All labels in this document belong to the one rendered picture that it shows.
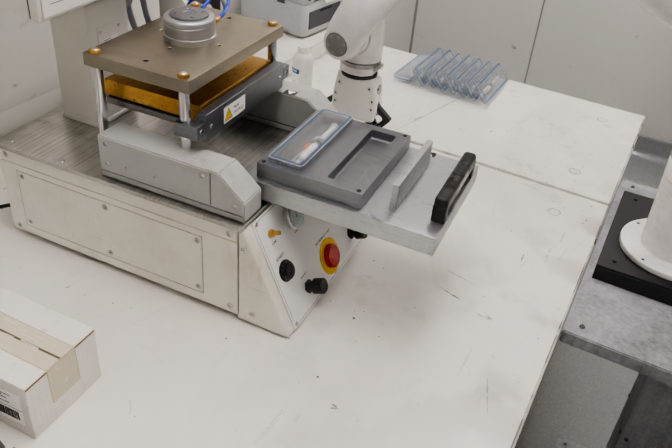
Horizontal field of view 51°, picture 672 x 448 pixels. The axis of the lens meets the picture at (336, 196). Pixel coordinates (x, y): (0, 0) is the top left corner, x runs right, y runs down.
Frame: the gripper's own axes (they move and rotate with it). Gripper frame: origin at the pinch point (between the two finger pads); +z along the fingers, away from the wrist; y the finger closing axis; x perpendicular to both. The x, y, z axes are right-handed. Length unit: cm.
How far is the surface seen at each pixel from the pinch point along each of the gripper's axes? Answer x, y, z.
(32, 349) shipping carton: 83, 8, -6
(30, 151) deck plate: 58, 31, -15
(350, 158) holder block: 41.1, -15.9, -20.0
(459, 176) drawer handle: 42, -33, -23
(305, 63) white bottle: -13.2, 18.9, -7.7
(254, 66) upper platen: 34.9, 4.6, -27.5
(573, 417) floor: -22, -65, 78
